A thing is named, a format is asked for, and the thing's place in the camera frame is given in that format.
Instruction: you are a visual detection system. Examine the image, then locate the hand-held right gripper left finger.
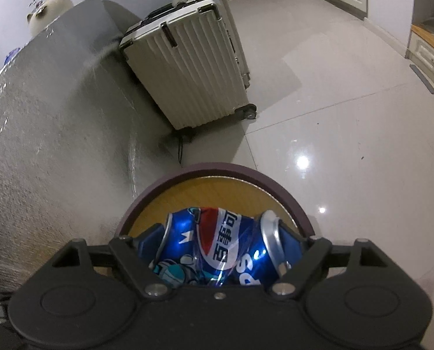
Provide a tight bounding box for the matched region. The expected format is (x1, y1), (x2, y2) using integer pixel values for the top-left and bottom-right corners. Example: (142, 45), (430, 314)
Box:
(51, 224), (172, 298)

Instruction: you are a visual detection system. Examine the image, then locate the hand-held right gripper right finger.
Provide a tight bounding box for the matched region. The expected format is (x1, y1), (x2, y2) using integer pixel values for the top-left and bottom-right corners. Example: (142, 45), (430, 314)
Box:
(270, 237), (388, 297)

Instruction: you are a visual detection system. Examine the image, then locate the crushed blue soda can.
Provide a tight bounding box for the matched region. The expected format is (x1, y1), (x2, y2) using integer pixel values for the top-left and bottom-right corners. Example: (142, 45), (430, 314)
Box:
(137, 206), (310, 288)

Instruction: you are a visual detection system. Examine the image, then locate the round wooden bin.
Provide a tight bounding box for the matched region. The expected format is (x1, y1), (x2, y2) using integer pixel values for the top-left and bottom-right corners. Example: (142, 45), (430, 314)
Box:
(114, 163), (317, 276)

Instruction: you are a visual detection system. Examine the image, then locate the white hard-shell suitcase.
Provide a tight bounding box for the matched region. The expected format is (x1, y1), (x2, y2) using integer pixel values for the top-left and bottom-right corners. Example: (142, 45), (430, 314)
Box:
(119, 0), (257, 165)

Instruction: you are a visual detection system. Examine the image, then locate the white cabinet with wooden top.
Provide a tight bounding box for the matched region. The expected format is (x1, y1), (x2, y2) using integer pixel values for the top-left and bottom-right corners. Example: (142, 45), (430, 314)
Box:
(408, 22), (434, 93)

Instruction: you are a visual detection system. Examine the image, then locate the white cat plush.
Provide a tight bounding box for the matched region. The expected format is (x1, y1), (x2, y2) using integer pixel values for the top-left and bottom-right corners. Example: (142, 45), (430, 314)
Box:
(27, 0), (74, 39)

